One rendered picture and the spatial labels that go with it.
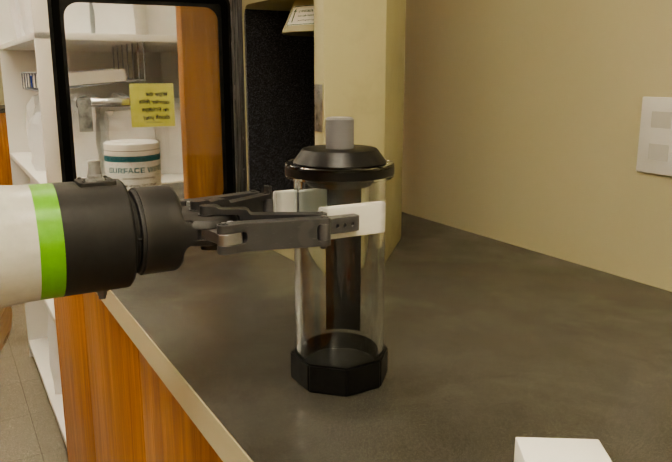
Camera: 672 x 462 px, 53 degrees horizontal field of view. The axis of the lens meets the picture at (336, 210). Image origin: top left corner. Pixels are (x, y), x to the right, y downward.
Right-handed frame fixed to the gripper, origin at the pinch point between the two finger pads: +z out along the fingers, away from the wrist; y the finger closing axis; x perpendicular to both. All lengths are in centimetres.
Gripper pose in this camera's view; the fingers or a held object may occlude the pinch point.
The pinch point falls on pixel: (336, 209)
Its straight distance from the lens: 66.7
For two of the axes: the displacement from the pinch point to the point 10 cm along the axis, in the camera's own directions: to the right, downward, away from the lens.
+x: -0.1, 9.8, 2.0
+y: -5.1, -1.7, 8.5
